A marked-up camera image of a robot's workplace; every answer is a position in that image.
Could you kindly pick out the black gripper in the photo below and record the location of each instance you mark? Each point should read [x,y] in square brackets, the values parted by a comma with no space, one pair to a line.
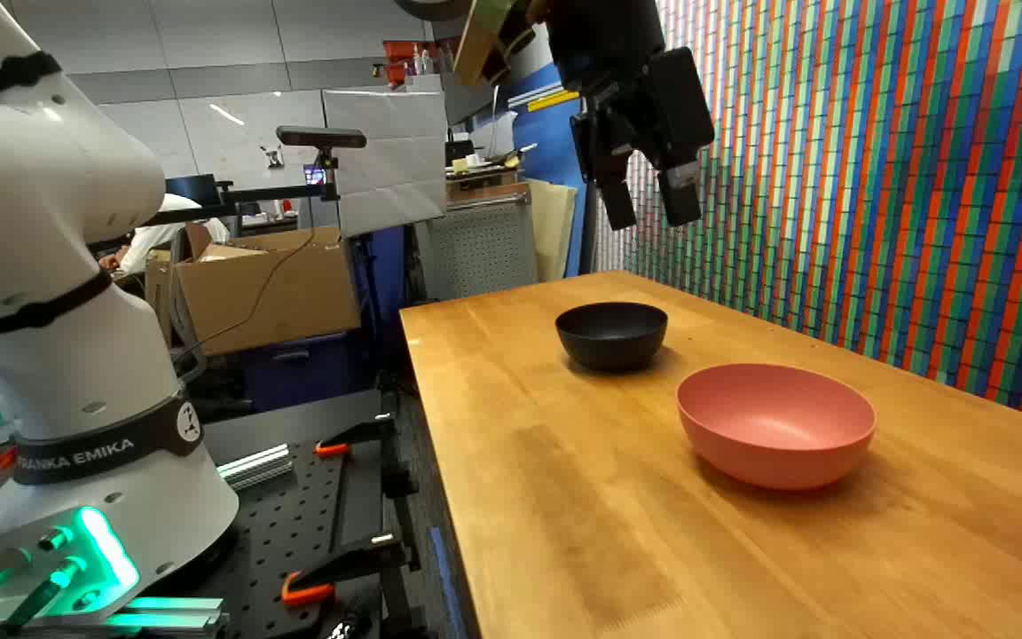
[639,94]

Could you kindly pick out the black bowl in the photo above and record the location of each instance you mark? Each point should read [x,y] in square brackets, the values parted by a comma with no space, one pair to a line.
[613,333]

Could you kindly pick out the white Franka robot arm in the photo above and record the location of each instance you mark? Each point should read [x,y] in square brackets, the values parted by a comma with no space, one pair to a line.
[56,356]

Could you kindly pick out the peach bowl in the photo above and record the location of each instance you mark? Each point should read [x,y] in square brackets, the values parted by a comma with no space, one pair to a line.
[771,428]

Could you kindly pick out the blue upright panel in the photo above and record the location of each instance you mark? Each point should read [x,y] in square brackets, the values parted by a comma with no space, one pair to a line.
[553,143]

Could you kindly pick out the grey cabinet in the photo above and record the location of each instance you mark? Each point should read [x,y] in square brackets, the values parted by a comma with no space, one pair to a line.
[479,249]

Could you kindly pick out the white board panel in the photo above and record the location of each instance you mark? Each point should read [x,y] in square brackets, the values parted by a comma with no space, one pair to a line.
[393,152]

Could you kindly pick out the blue storage bin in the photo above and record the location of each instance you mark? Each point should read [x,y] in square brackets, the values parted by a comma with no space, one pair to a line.
[300,375]

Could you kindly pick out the brown cardboard box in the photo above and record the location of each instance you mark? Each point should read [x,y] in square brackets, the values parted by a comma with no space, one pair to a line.
[256,287]

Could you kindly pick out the short aluminium extrusion bar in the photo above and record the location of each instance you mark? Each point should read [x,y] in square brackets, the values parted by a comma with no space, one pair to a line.
[256,467]

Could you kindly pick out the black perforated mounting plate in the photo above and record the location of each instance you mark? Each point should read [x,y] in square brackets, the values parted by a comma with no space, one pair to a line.
[287,520]

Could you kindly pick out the black camera on stand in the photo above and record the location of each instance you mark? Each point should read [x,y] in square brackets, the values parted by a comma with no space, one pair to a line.
[320,137]

